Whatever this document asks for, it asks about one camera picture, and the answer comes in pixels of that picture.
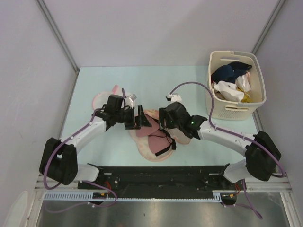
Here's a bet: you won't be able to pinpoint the white pink plastic bag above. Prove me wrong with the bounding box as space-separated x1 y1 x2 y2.
235 71 251 92

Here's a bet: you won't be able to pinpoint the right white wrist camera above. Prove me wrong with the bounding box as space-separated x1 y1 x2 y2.
166 93 182 103

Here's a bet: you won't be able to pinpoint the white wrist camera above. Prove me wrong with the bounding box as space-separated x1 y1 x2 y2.
125 93 137 108
166 93 182 103

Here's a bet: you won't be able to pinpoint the floral orange bra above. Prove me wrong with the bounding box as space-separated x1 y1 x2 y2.
129 109 191 162

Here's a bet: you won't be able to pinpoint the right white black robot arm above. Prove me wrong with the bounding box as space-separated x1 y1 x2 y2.
159 102 281 190

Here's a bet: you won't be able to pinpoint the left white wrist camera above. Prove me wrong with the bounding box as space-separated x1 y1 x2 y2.
125 93 137 108

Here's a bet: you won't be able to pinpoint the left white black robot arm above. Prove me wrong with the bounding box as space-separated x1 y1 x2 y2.
39 94 151 190

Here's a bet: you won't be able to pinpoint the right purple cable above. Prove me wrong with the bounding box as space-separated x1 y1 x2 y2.
169 81 287 219

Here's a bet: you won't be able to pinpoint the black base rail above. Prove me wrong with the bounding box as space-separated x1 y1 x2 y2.
78 166 241 199

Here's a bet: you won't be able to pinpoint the white slotted cable duct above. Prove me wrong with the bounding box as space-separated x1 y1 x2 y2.
44 191 235 202

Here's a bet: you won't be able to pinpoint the purple cable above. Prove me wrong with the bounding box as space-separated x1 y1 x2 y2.
43 88 126 209
169 81 287 219

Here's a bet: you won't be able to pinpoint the dark navy garment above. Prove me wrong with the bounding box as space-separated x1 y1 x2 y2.
211 61 252 84

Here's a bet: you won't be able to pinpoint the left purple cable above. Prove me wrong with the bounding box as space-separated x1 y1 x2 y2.
43 88 126 209

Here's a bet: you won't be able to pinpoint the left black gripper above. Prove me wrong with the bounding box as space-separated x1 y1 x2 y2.
115 105 151 130

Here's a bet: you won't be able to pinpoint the cream plastic laundry basket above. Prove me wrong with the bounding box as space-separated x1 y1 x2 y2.
205 51 267 121

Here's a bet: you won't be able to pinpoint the dusty pink bra black straps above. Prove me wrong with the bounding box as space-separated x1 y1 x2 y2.
136 117 177 157

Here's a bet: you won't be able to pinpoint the yellow garment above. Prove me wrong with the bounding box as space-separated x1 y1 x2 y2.
237 87 252 103

